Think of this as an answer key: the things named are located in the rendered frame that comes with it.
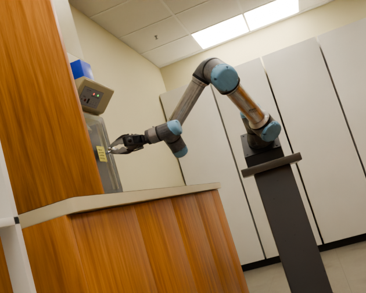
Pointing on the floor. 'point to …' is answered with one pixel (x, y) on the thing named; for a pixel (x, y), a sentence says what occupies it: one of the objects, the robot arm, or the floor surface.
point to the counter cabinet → (130, 250)
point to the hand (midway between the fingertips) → (111, 149)
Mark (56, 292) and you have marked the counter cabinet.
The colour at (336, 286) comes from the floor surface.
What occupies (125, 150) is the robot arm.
